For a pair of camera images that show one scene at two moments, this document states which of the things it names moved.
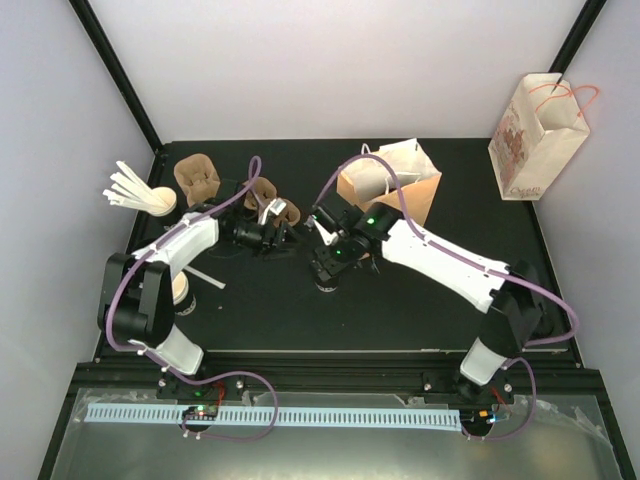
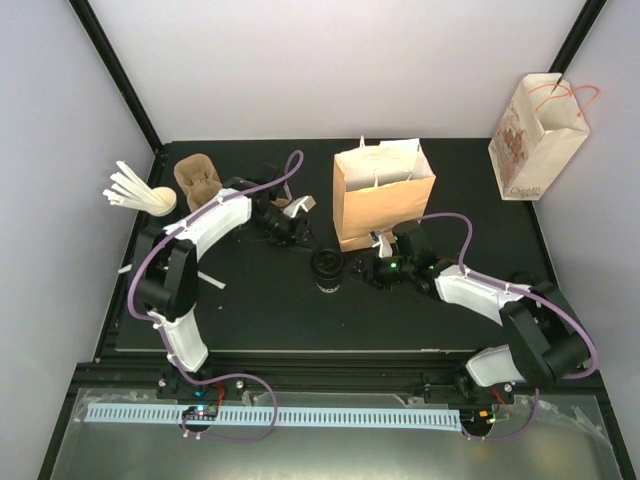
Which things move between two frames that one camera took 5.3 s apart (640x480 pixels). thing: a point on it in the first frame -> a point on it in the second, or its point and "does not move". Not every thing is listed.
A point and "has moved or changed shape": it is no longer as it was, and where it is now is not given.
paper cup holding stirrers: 163,200 does not move
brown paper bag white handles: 399,174 has moved or changed shape
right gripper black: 325,265 -> 370,272
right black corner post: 575,37 does not move
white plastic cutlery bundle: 129,190 does not move
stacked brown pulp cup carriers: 197,178 does not move
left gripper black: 271,241 -> 297,237
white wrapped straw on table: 205,276 does not move
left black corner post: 109,56 does not move
